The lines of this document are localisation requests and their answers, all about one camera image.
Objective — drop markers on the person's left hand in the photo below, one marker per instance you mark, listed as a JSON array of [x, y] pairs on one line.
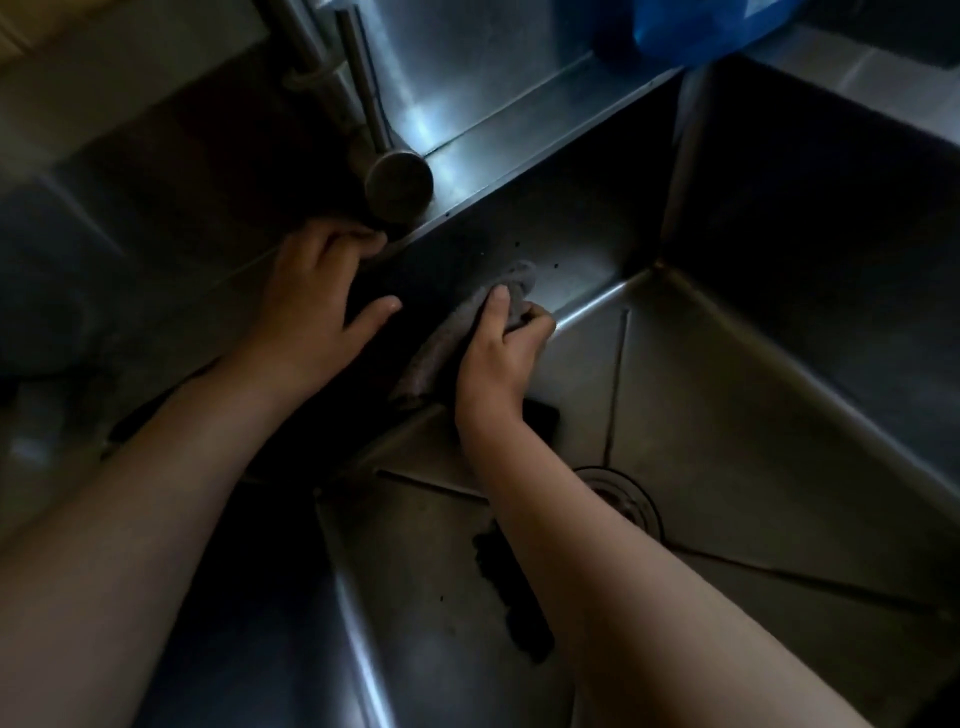
[[307, 322]]

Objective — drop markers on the person's right hand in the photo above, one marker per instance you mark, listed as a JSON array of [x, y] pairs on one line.
[[491, 367]]

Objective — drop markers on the black rectangular sponge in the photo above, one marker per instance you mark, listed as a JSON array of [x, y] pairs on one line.
[[544, 420]]

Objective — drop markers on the metal sink stopper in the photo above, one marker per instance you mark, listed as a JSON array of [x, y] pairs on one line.
[[626, 499]]

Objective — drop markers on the black steel wool scourer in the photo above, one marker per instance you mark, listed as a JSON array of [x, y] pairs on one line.
[[517, 600]]

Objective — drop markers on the stainless steel double sink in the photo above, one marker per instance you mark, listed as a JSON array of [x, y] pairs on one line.
[[750, 412]]

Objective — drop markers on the blue dish soap bottle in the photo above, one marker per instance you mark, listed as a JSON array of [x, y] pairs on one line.
[[697, 30]]

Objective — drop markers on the person's right forearm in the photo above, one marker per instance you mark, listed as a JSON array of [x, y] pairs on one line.
[[630, 592]]

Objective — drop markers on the person's left forearm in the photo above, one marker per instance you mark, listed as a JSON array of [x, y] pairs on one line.
[[127, 540]]

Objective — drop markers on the curved steel faucet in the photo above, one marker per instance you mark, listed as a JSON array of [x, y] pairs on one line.
[[394, 180]]

